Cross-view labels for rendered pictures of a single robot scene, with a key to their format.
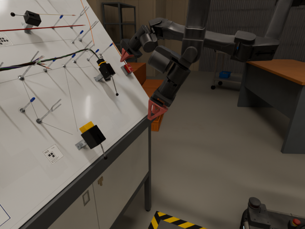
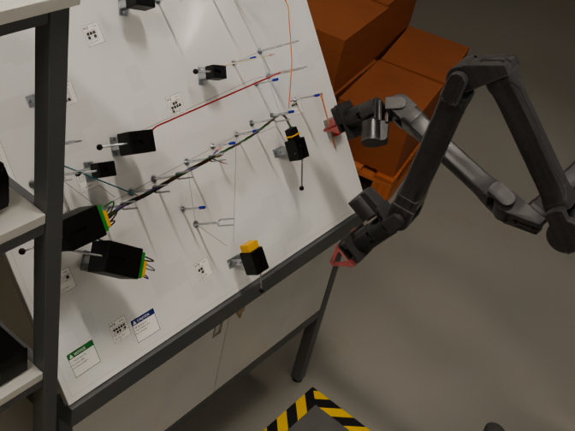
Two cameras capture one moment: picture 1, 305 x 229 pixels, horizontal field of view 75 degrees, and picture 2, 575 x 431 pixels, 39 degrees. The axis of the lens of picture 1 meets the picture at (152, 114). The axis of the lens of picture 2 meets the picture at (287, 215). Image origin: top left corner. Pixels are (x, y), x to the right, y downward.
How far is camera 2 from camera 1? 142 cm
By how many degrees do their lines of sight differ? 15
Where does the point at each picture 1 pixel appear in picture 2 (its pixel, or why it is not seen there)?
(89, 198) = (220, 330)
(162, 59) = (365, 209)
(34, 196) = (180, 314)
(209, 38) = (459, 169)
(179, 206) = (361, 396)
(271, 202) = not seen: outside the picture
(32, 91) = (194, 181)
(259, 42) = (518, 210)
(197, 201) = (402, 398)
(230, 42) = (483, 191)
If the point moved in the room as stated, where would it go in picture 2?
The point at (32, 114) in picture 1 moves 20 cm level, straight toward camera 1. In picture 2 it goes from (191, 215) to (208, 268)
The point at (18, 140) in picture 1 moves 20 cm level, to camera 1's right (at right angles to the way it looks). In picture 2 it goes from (174, 247) to (251, 273)
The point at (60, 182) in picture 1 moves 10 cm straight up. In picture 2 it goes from (204, 305) to (209, 277)
